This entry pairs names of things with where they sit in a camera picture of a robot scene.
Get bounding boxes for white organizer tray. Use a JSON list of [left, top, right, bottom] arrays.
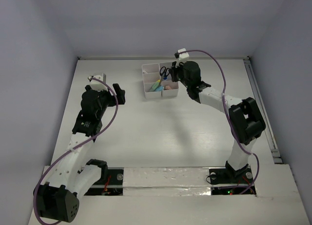
[[141, 63, 162, 99], [159, 62, 179, 97]]

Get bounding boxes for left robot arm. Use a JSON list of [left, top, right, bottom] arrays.
[[33, 79, 125, 225]]

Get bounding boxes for green clear highlighter marker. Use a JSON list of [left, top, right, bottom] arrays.
[[149, 82, 159, 92]]

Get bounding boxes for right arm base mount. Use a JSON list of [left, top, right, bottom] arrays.
[[206, 167, 256, 195]]

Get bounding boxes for white organizer tray left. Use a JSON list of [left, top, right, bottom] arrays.
[[141, 63, 162, 99]]

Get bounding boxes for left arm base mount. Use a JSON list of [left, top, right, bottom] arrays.
[[92, 168, 124, 196]]

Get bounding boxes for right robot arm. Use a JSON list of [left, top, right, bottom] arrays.
[[169, 61, 266, 185]]

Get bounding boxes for white organizer tray right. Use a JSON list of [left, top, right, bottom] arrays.
[[159, 62, 179, 97]]

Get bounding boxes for light blue marker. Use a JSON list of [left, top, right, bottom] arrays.
[[155, 86, 163, 92]]

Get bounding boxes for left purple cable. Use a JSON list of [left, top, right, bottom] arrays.
[[33, 76, 119, 223]]

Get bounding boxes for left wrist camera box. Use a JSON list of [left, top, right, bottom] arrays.
[[88, 73, 108, 92]]

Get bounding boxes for black handled scissors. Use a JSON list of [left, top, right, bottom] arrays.
[[159, 66, 170, 85]]

